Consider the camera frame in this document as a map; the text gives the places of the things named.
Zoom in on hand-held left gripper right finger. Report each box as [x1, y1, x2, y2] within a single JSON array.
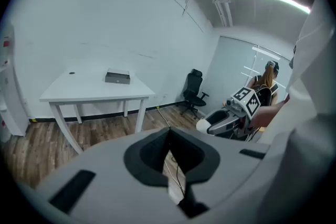
[[170, 127, 274, 224]]

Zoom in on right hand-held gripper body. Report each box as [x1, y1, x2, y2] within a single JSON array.
[[225, 86, 262, 140]]

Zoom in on bright ceiling light panel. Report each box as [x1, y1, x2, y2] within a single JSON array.
[[261, 0, 311, 14]]

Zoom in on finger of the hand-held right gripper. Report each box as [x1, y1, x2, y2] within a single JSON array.
[[207, 115, 241, 136], [204, 109, 232, 127]]

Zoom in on person's right forearm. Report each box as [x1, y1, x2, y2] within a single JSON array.
[[250, 98, 288, 130]]

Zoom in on black floor cable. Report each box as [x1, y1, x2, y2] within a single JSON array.
[[172, 154, 186, 197]]

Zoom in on white plastic bags pile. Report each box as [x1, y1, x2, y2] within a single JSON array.
[[0, 20, 30, 141]]

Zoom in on black office chair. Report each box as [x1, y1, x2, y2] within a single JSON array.
[[181, 68, 210, 120]]

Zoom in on white table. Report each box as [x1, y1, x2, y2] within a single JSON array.
[[39, 59, 156, 155]]

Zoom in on grey box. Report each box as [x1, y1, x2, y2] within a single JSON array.
[[104, 68, 131, 86]]

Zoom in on black backpack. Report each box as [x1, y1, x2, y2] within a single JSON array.
[[256, 86, 272, 109]]

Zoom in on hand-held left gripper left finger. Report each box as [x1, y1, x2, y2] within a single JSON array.
[[15, 127, 190, 224]]

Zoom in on frosted glass partition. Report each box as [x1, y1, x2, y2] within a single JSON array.
[[209, 35, 292, 115]]

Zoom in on white floor cable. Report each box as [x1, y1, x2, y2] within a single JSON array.
[[156, 106, 174, 182]]

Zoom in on person's white shirt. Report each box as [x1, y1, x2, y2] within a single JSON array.
[[258, 0, 336, 224]]

